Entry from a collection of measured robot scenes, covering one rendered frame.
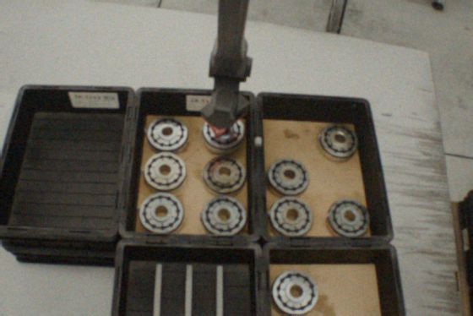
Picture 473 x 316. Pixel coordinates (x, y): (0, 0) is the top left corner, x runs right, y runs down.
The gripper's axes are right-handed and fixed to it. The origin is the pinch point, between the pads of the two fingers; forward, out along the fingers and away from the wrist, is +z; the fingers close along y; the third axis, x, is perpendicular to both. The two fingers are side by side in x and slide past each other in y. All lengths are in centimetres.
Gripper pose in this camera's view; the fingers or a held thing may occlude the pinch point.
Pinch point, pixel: (224, 128)
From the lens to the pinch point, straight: 117.0
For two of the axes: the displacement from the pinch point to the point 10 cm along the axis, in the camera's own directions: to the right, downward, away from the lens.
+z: -0.7, 4.8, 8.7
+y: 7.0, -6.0, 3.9
